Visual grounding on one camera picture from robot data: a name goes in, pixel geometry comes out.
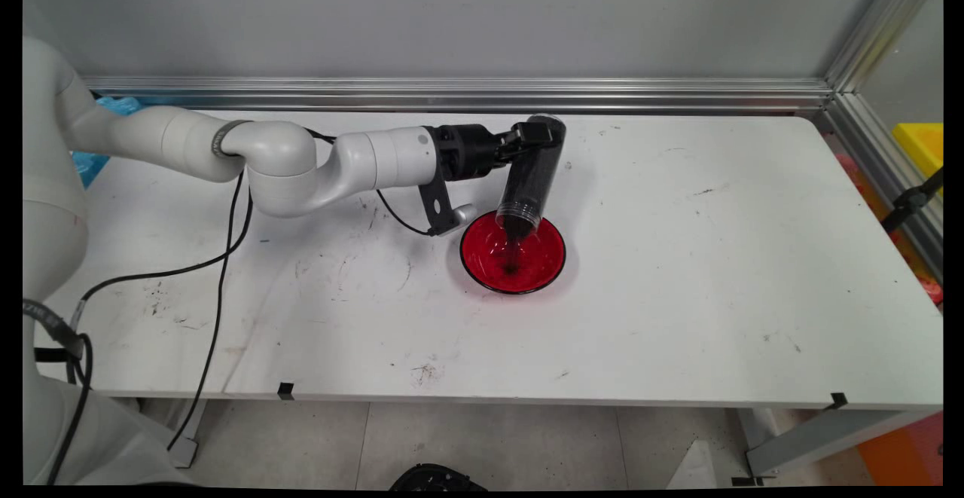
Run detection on aluminium frame upright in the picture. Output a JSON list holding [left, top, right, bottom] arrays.
[[825, 0, 944, 96]]

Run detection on black velcro cable strap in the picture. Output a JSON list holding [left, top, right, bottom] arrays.
[[212, 119, 254, 159]]

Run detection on black granules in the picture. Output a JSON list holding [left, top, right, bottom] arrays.
[[493, 129, 564, 276]]

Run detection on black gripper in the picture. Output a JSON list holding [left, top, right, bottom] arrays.
[[433, 121, 557, 183]]

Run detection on red bowl with black rim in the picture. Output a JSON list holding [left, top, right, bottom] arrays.
[[459, 210, 568, 295]]

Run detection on short aluminium frame rail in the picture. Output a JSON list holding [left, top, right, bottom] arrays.
[[817, 91, 944, 280]]

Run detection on black printed velcro strap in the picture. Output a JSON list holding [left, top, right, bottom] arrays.
[[23, 298, 85, 357]]

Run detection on clear plastic jar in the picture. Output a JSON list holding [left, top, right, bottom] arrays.
[[495, 114, 567, 239]]

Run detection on black stand clamp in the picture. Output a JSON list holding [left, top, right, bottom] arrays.
[[881, 169, 944, 233]]

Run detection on black round floor object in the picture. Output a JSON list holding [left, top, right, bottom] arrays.
[[388, 464, 490, 491]]

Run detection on long aluminium frame rail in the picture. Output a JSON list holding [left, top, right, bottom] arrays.
[[79, 78, 837, 115]]

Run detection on long black cable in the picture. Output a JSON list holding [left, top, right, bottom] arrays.
[[68, 129, 438, 337], [167, 170, 249, 454]]

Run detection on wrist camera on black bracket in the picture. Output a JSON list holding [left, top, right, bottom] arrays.
[[418, 178, 480, 238]]

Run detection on yellow box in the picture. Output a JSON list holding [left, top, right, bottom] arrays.
[[892, 123, 944, 182]]

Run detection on black base cable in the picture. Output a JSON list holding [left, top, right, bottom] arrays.
[[45, 332, 95, 485]]

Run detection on blue plastic tray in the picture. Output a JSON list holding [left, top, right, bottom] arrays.
[[72, 96, 144, 188]]

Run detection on grey metal table leg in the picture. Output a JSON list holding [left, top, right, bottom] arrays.
[[742, 408, 942, 480], [167, 399, 208, 470]]

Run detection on orange plastic bin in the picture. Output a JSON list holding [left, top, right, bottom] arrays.
[[855, 411, 944, 487]]

